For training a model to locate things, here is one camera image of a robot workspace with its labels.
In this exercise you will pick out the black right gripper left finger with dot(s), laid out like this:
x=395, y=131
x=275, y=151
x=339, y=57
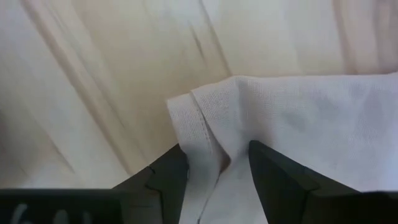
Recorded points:
x=169, y=174

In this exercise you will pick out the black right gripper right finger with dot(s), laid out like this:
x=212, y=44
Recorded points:
x=280, y=186

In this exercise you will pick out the light cloth napkin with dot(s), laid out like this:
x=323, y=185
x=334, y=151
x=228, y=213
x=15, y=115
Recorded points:
x=295, y=124

